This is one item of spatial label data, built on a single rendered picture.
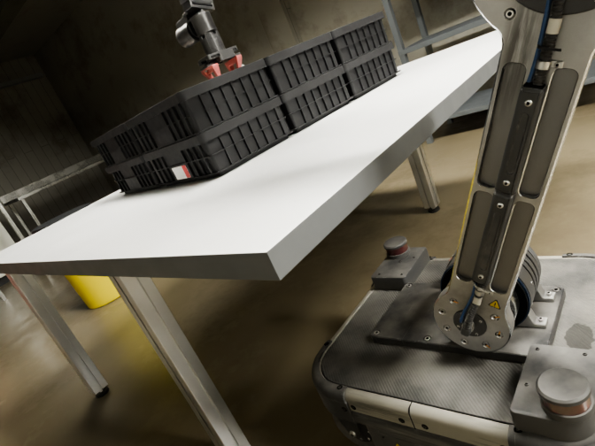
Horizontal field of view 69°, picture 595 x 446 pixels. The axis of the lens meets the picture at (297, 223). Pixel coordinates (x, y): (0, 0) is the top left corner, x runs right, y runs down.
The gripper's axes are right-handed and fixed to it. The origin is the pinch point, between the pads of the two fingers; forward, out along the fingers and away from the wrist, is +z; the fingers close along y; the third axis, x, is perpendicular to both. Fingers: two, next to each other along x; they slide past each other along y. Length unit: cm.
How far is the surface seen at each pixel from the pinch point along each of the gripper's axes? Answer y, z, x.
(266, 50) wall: -232, -31, -254
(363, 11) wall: -250, -23, -139
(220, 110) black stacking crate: 11.3, 5.1, 7.6
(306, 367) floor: 17, 90, -3
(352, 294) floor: -22, 90, -14
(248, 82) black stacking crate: -0.5, 1.5, 7.5
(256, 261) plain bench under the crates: 51, 23, 64
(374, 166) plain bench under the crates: 24, 22, 63
